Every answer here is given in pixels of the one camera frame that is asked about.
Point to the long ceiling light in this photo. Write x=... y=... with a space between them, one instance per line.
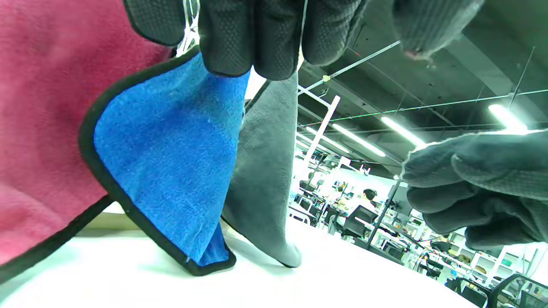
x=357 y=139
x=507 y=116
x=402 y=130

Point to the blue hand towel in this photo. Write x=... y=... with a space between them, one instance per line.
x=171 y=162

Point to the white frame post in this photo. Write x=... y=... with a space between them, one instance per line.
x=323 y=124

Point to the black mesh office chair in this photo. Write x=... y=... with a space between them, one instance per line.
x=357 y=220

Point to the red hand towel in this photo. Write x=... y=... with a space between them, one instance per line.
x=43 y=128

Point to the person's right hand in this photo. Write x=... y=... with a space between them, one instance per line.
x=492 y=184

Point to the person's left hand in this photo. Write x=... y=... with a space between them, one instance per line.
x=265 y=38

